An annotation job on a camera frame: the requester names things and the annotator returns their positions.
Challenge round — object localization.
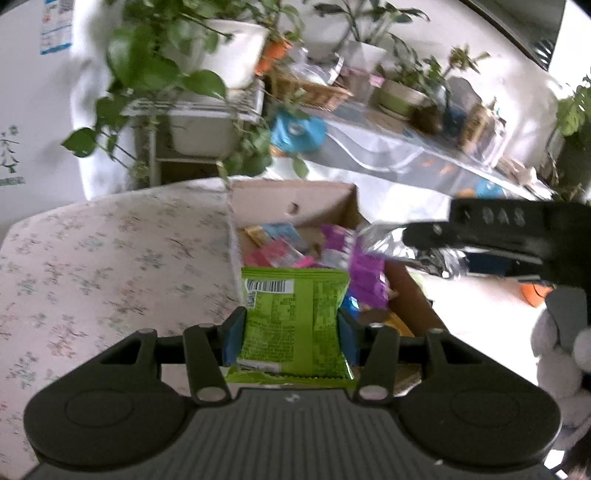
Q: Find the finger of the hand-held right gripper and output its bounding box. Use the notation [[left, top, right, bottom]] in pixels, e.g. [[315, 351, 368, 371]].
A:
[[401, 222, 467, 254], [464, 248, 543, 280]]

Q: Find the wicker basket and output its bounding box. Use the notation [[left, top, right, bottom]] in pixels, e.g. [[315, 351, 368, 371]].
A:
[[270, 69, 354, 112]]

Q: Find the white round plant pot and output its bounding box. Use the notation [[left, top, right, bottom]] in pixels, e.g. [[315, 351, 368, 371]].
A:
[[166, 18, 269, 90]]

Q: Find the orange ball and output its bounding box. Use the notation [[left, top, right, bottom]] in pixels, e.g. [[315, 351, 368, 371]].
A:
[[521, 281, 553, 308]]

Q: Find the small white plant pot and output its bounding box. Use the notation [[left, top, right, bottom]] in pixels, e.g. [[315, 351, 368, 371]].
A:
[[344, 39, 389, 71]]

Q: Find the light blue plastic object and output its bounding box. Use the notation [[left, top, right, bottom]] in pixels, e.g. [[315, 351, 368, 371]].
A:
[[270, 111, 326, 153]]

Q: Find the white rectangular plant pot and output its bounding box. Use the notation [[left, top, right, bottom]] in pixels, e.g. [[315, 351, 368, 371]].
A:
[[168, 111, 243, 158]]

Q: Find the purple snack bag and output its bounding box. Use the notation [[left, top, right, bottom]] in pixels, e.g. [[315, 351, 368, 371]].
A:
[[321, 224, 389, 310]]

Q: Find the table with floral cloth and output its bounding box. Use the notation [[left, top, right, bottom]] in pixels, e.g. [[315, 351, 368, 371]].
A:
[[0, 178, 241, 480]]

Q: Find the orange plant pot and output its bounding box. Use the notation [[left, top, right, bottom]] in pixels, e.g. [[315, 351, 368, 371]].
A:
[[255, 39, 293, 75]]

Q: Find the large leaf plant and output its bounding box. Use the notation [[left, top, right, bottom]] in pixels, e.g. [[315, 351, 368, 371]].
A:
[[551, 76, 591, 204]]

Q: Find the green snack packet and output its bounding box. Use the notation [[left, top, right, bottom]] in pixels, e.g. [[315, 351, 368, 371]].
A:
[[225, 266, 358, 386]]

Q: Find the dark leafy plant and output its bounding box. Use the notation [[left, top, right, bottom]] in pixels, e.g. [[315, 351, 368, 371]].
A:
[[314, 0, 430, 47]]

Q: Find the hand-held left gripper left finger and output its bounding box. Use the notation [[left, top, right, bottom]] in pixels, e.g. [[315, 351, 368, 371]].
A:
[[99, 305, 247, 404]]

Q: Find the silver foil snack packet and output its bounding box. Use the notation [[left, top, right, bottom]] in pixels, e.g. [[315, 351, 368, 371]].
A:
[[358, 222, 469, 280]]

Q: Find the cardboard box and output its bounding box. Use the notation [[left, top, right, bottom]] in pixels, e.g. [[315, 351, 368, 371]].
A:
[[228, 180, 448, 393]]

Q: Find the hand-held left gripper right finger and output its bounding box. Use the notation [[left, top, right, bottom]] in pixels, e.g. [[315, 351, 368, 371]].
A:
[[337, 305, 490, 402]]

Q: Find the white plush toy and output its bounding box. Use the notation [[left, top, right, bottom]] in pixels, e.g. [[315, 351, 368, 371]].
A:
[[530, 286, 591, 416]]

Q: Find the green pothos plant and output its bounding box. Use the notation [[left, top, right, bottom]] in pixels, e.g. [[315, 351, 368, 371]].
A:
[[62, 0, 310, 185]]

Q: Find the small shrub plant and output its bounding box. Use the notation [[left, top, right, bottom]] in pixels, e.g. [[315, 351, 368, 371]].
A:
[[392, 46, 490, 93]]

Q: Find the table with clear cover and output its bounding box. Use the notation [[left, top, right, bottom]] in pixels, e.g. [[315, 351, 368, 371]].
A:
[[295, 104, 559, 201]]

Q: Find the white metal plant stand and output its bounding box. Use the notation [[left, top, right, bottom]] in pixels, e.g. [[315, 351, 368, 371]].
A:
[[121, 85, 266, 188]]

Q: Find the pink snack packet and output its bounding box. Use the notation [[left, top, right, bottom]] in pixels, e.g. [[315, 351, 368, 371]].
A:
[[242, 237, 317, 269]]

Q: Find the white refrigerator with tree print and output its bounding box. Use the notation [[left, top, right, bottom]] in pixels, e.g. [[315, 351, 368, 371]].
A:
[[0, 0, 93, 232]]

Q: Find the green plant pot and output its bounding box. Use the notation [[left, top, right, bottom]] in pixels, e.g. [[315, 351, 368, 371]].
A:
[[373, 78, 430, 121]]

